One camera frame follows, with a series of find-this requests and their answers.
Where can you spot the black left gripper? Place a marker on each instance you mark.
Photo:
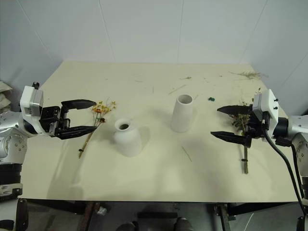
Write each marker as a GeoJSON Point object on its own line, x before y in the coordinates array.
{"type": "Point", "coordinates": [49, 119]}

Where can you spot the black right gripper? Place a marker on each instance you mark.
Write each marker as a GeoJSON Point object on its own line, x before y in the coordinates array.
{"type": "Point", "coordinates": [257, 127]}

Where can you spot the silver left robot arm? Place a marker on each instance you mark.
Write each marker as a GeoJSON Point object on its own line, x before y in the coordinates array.
{"type": "Point", "coordinates": [9, 134]}

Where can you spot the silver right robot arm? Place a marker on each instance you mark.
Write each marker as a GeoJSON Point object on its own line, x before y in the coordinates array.
{"type": "Point", "coordinates": [297, 126]}

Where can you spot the tall white conical vase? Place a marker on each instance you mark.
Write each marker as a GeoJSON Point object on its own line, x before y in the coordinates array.
{"type": "Point", "coordinates": [182, 115]}

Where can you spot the short white necked vase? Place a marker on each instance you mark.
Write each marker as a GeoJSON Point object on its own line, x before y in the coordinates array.
{"type": "Point", "coordinates": [127, 140]}

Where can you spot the green dried plant bunch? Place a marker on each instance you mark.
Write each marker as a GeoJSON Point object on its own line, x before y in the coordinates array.
{"type": "Point", "coordinates": [241, 121]}

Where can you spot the orange yellow dried flower bunch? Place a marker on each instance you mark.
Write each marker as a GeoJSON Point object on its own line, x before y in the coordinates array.
{"type": "Point", "coordinates": [102, 108]}

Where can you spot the small green scrap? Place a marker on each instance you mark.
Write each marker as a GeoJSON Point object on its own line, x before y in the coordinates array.
{"type": "Point", "coordinates": [211, 98]}

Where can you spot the loose dried grass sprig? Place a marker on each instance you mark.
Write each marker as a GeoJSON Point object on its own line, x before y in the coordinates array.
{"type": "Point", "coordinates": [251, 74]}

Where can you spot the loose pale straw stem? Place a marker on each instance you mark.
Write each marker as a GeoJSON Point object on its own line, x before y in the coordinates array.
{"type": "Point", "coordinates": [186, 153]}
{"type": "Point", "coordinates": [177, 89]}

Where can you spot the stacked pale sacks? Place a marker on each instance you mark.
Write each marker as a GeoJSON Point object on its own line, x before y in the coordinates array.
{"type": "Point", "coordinates": [4, 96]}

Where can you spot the rusty brown table leg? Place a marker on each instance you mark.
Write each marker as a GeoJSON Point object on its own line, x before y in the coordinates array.
{"type": "Point", "coordinates": [91, 216]}
{"type": "Point", "coordinates": [223, 217]}

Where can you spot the crumpled white plastic scrap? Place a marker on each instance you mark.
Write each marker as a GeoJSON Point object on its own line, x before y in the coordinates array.
{"type": "Point", "coordinates": [102, 211]}

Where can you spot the dark rounded shape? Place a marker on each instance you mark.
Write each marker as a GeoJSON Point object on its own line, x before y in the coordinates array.
{"type": "Point", "coordinates": [128, 227]}
{"type": "Point", "coordinates": [184, 224]}

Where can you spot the white robot torso shell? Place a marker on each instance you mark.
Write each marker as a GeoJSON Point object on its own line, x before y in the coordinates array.
{"type": "Point", "coordinates": [12, 214]}

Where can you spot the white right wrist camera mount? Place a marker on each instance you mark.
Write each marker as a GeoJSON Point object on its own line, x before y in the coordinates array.
{"type": "Point", "coordinates": [269, 106]}

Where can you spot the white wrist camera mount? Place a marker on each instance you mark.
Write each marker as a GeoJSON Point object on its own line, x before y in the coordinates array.
{"type": "Point", "coordinates": [269, 106]}
{"type": "Point", "coordinates": [27, 97]}

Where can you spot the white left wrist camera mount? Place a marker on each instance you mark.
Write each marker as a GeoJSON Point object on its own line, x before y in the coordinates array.
{"type": "Point", "coordinates": [27, 97]}

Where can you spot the black metal table frame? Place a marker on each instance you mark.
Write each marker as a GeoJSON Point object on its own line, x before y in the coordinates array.
{"type": "Point", "coordinates": [154, 214]}

